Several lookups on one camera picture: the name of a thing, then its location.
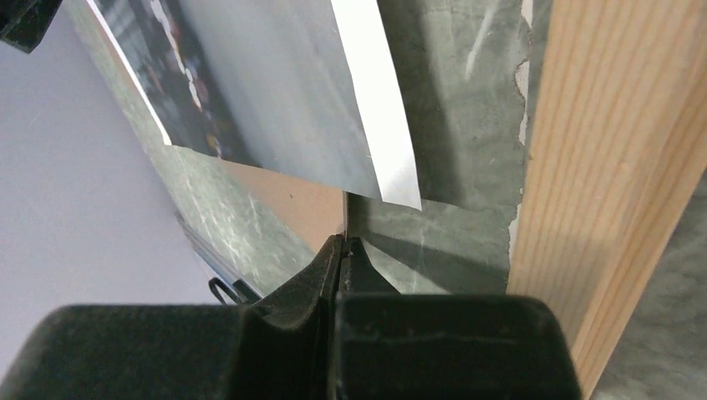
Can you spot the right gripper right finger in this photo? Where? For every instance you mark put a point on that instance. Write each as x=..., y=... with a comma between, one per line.
x=389, y=345

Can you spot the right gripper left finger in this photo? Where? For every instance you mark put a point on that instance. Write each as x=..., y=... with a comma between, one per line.
x=265, y=350

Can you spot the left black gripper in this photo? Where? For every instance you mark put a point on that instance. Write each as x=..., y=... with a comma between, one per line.
x=24, y=23

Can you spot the printed photo sheet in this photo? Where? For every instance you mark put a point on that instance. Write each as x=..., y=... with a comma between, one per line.
x=303, y=88

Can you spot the light wooden picture frame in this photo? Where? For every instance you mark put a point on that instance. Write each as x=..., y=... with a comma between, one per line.
x=617, y=149

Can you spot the brown cardboard backing board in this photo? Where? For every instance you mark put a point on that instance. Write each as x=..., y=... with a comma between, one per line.
x=312, y=210

